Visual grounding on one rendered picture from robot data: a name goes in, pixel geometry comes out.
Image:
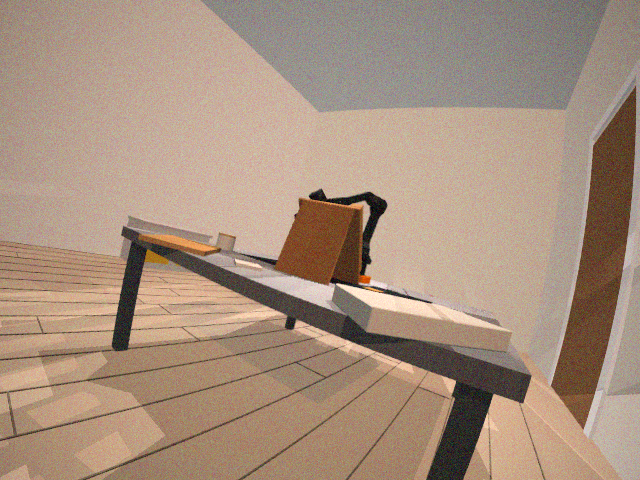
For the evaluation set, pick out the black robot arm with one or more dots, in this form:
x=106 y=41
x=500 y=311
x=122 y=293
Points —
x=377 y=208

